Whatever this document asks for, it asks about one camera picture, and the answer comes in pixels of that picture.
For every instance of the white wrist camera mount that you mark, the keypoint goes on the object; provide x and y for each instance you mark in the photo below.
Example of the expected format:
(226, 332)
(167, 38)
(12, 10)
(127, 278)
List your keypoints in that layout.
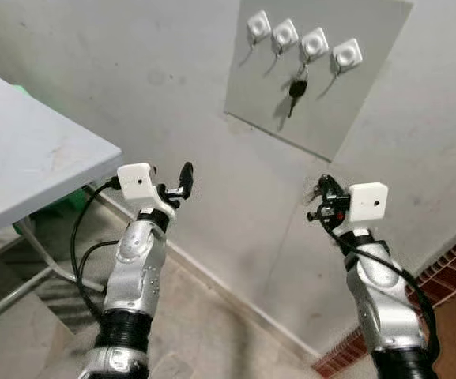
(137, 181)
(368, 202)

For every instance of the white plastic folding table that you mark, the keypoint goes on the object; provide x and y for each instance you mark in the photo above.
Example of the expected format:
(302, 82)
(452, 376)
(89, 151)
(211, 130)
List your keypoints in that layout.
(22, 150)

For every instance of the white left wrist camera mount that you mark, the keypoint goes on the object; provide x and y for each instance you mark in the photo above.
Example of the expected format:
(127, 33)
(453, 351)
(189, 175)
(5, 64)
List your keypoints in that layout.
(137, 181)

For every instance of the white adhesive wall hook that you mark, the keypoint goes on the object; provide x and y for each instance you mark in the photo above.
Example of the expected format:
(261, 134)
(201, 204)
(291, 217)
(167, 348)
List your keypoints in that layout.
(347, 54)
(284, 33)
(315, 43)
(259, 26)

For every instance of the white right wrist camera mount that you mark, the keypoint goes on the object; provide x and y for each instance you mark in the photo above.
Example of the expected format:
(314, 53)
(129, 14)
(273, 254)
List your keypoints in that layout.
(368, 202)

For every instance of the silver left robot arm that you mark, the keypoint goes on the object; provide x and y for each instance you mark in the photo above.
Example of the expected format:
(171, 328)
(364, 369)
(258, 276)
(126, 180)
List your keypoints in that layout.
(137, 260)

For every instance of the black headed key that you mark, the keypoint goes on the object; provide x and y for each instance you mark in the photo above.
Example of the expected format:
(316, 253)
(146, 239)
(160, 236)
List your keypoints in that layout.
(297, 89)

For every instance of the grey hook board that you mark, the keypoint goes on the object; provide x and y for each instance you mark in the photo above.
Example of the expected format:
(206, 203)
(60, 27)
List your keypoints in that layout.
(370, 103)

